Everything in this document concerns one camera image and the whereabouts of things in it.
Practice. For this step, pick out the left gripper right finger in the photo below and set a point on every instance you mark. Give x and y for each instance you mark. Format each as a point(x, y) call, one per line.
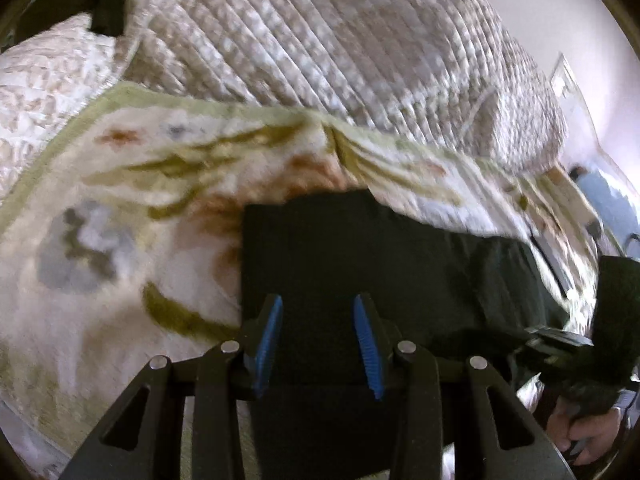
point(375, 344)

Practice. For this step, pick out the white floral quilted comforter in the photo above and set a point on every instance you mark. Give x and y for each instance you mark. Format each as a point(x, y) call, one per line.
point(45, 81)

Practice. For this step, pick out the dark clothes pile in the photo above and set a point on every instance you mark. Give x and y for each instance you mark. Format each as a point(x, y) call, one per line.
point(23, 19)

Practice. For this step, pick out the black pants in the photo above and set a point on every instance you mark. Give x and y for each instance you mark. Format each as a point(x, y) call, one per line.
point(455, 294)

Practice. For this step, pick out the grey quilted bedspread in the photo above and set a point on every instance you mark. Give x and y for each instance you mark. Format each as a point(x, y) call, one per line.
point(444, 72)

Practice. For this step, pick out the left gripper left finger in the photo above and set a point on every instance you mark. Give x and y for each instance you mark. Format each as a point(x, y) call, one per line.
point(261, 344)

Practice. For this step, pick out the floral fleece blanket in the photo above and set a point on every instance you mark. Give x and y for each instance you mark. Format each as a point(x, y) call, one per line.
point(122, 240)

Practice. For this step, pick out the person's right hand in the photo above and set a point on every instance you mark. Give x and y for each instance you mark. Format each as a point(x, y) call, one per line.
point(599, 431)

